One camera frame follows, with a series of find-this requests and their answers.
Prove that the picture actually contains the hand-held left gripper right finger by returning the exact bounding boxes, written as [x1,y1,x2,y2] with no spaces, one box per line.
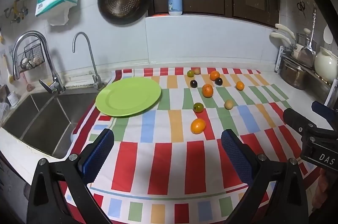
[221,129,309,224]

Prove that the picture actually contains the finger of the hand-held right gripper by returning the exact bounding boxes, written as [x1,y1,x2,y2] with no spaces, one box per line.
[283,107,318,140]
[311,101,338,125]

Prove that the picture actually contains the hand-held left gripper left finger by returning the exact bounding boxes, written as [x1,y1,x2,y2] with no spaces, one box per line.
[26,128,115,224]

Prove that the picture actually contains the green plate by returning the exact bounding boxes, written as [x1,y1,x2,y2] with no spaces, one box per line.
[95,77,162,117]

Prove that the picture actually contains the person's right hand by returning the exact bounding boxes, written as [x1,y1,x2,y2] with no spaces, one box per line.
[313,168,334,212]

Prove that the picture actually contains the stainless steel pot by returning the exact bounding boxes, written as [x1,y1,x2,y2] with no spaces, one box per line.
[279,57,309,90]

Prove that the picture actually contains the white ceramic pitcher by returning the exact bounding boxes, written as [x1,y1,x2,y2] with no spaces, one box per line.
[314,46,338,83]

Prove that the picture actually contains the oval orange kumquat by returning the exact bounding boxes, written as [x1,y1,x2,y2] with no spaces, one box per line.
[191,118,206,134]

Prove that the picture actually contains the steel spatula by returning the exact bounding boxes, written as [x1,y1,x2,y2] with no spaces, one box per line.
[298,9,317,67]

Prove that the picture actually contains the metal dish rack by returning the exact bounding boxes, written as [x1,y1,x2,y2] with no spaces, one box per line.
[275,46,338,106]

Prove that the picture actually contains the stainless steel sink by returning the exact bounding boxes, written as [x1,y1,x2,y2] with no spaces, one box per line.
[0,92,101,160]

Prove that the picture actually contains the striped colourful table cloth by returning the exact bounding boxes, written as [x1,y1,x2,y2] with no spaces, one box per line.
[67,67,317,224]

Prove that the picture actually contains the large orange mandarin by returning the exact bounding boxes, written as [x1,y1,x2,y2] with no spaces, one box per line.
[202,84,214,98]

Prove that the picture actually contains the thin chrome faucet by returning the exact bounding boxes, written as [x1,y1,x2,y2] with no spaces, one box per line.
[72,32,104,90]

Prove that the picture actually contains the white spoon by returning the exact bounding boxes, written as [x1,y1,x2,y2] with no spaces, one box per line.
[323,24,334,43]

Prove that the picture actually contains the large chrome faucet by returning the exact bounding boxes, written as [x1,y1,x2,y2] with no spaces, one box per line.
[12,31,65,95]

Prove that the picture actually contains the black scissors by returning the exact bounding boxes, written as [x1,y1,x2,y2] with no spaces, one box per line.
[297,1,307,19]

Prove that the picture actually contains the white plastic bag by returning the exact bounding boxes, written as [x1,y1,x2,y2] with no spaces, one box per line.
[48,4,73,26]

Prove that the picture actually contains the black wire basket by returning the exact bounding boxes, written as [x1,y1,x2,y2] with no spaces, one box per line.
[16,41,46,72]

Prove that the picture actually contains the yellow bicycle wall ornament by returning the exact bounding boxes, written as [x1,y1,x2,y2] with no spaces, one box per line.
[4,0,29,24]

